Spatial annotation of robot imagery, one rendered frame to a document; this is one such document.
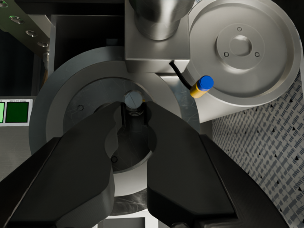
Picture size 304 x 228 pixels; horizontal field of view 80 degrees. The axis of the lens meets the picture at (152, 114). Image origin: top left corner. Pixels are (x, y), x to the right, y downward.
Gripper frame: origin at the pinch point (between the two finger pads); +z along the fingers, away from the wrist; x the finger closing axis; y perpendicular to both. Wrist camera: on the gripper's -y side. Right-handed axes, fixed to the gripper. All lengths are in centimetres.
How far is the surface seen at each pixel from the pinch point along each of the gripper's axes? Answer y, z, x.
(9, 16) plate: -3.0, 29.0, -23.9
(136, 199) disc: 8.0, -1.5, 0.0
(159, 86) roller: 0.5, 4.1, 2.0
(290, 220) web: 13.4, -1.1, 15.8
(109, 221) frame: 48, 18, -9
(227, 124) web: 13.0, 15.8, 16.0
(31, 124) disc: 3.2, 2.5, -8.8
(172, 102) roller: 1.6, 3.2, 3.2
